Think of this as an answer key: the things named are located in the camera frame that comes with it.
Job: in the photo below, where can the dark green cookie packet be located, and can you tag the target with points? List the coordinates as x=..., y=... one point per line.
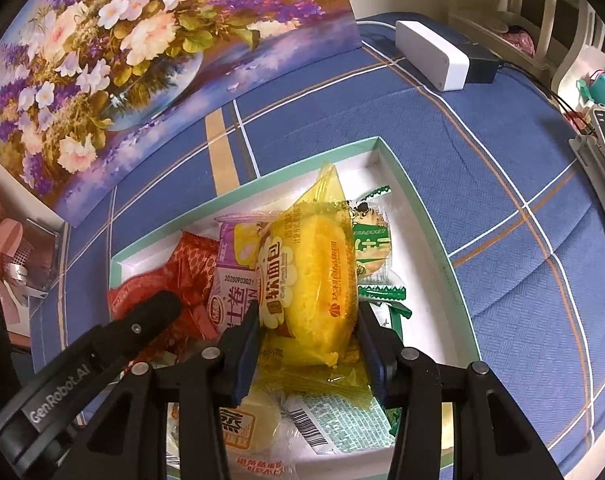
x=387, y=295

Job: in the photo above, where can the mint green snack packet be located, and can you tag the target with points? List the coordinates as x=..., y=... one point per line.
x=332, y=420

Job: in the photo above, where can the orange red snack packet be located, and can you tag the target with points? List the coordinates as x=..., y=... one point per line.
x=132, y=295

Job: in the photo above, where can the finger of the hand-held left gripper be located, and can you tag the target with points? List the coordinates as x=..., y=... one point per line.
x=142, y=320

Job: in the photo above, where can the black power adapter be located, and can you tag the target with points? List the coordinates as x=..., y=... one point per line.
x=482, y=65

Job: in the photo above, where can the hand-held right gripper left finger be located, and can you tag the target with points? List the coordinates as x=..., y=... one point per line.
x=245, y=360

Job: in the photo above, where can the clear green-label cookie packet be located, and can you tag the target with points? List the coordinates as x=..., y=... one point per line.
x=372, y=247

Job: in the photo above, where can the pink cloth item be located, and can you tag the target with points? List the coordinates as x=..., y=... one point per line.
x=520, y=40

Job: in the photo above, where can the small yellow cake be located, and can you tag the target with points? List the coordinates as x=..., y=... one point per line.
x=447, y=425

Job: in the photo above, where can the white rectangular box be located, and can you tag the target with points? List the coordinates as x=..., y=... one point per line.
x=427, y=50

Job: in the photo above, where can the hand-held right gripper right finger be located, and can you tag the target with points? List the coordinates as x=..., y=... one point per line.
x=375, y=360

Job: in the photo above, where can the teal-rimmed white box tray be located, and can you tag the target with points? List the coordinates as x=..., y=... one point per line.
x=422, y=280

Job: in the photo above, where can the white lattice chair back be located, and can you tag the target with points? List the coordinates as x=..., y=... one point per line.
x=577, y=60

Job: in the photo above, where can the pink swiss roll packet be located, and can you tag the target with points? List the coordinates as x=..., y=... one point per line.
x=232, y=280

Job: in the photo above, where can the pink flower bouquet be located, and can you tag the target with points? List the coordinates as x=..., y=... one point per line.
x=5, y=235

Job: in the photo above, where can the clear steamed cake packet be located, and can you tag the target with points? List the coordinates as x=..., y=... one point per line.
x=252, y=430

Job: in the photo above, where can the flower painting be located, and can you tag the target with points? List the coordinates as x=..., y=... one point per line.
x=132, y=35

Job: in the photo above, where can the yellow bread packet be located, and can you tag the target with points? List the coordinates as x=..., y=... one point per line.
x=312, y=280

